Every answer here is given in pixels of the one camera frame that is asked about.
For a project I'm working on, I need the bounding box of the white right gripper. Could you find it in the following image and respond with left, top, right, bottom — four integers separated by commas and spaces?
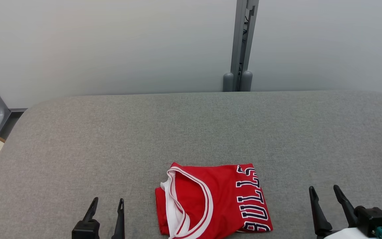
308, 184, 377, 239

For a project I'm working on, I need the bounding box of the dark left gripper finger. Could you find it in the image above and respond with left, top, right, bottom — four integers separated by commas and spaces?
82, 197, 99, 222
111, 198, 125, 239

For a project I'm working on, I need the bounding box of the grey wall post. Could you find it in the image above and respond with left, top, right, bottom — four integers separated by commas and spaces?
223, 0, 260, 93

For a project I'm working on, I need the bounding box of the red white jersey shirt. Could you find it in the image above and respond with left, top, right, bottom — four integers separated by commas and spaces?
154, 162, 274, 239

